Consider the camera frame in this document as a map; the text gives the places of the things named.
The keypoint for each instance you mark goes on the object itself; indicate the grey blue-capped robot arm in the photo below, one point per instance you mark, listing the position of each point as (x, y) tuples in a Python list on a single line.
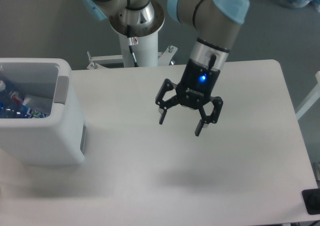
[(217, 22)]

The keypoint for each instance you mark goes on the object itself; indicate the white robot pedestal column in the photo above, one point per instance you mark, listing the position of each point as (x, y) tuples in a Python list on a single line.
[(147, 45)]

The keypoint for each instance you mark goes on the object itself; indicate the clear bottle with red label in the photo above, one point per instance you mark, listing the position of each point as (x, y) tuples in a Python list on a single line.
[(10, 92)]

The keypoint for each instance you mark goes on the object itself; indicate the blue-capped plastic bottle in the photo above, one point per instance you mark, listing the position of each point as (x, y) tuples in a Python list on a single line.
[(12, 111)]

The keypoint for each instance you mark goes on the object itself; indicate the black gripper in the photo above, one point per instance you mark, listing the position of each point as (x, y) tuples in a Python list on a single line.
[(197, 85)]

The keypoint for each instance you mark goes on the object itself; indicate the white metal base frame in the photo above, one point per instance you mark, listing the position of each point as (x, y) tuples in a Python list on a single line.
[(165, 58)]

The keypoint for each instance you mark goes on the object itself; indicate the black device at table edge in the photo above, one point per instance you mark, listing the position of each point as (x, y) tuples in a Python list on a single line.
[(311, 199)]

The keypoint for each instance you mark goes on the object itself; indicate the white frame at right edge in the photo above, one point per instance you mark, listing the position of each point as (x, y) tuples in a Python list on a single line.
[(310, 99)]

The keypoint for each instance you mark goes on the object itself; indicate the white plastic bag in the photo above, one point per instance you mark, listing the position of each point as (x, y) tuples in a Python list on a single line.
[(40, 104)]

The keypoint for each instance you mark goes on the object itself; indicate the white trash can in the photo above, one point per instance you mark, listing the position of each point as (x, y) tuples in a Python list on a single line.
[(58, 139)]

